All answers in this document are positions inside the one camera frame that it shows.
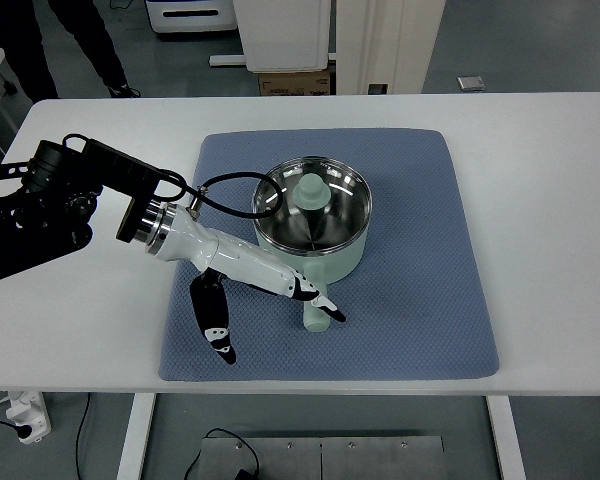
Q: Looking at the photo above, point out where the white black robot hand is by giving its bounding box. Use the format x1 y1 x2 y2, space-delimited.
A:
146 202 346 365

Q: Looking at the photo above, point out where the green pot with handle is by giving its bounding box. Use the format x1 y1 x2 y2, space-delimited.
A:
252 156 374 334

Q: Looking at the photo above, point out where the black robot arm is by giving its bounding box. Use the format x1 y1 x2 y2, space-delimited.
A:
0 139 233 280

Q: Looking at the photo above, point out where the glass lid green knob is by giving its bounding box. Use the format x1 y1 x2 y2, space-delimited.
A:
252 156 372 257

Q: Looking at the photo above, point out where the cardboard box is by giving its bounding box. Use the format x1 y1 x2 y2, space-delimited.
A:
258 69 331 96

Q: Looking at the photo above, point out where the white appliance with slot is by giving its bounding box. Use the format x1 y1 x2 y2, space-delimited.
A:
145 0 238 34

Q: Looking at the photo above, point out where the white power strip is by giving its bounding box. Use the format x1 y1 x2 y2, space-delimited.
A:
6 391 52 444

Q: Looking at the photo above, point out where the person in black trousers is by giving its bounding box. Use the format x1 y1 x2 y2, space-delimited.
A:
0 1 140 103

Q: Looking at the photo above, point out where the blue textured mat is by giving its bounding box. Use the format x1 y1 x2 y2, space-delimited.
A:
159 128 499 382

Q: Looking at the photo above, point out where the grey floor socket plate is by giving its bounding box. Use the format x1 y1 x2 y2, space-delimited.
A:
456 75 486 92

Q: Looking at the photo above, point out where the black power adapter cable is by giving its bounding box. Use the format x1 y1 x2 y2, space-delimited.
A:
182 427 262 480

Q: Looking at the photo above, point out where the metal base plate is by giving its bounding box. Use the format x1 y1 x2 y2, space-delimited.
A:
195 436 448 479

